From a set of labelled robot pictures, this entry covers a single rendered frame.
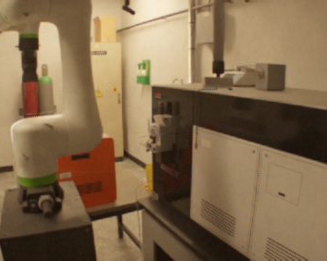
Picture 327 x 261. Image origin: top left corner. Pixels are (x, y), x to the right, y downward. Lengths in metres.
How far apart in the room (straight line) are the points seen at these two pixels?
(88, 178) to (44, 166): 0.92
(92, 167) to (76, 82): 0.91
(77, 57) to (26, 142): 0.29
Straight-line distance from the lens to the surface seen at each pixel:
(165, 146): 1.46
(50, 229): 0.76
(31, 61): 1.33
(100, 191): 1.80
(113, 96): 4.59
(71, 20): 0.92
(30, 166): 0.84
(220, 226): 1.29
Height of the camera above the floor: 1.53
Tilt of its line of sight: 12 degrees down
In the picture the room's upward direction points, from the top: straight up
